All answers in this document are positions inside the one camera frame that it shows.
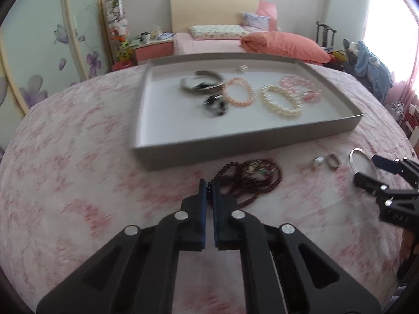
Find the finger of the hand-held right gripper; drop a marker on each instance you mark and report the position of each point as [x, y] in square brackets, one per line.
[368, 181]
[381, 162]

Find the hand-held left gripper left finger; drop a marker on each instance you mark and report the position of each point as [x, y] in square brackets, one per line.
[202, 199]

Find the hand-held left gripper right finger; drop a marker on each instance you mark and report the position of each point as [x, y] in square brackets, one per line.
[216, 202]

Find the thin silver bangle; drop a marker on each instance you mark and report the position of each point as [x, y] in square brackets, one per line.
[352, 157]

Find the grey cardboard tray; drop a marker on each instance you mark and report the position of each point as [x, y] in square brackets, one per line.
[170, 117]

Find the wide silver bangle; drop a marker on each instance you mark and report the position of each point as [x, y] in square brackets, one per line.
[214, 76]

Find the person's right hand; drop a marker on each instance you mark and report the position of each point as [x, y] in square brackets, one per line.
[408, 240]

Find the pink curtain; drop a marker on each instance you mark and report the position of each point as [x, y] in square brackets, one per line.
[403, 86]

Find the blue plush garment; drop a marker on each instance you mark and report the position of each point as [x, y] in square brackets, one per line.
[373, 68]

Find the dark office chair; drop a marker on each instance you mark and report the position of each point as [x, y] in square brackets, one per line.
[350, 62]

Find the colourful toys pile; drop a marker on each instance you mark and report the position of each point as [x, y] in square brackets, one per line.
[337, 55]

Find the black wooden chair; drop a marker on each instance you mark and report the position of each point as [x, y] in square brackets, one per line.
[325, 34]

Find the orange quilt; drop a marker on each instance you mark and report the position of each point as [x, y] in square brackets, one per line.
[284, 47]

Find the pink bed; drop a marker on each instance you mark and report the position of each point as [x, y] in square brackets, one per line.
[203, 45]

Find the pink and beige nightstand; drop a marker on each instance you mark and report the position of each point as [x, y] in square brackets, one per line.
[154, 52]

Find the red waste bin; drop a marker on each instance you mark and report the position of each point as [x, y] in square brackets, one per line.
[121, 66]

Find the white floral pillow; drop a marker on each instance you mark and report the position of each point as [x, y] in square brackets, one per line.
[217, 32]

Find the purple floral pillow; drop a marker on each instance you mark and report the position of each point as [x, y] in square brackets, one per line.
[255, 21]

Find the beige and pink headboard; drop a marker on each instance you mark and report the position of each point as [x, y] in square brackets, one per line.
[212, 9]

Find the clear tube of plush toys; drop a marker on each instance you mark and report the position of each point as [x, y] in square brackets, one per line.
[118, 26]

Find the flower print sliding wardrobe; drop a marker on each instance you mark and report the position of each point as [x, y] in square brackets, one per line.
[39, 39]

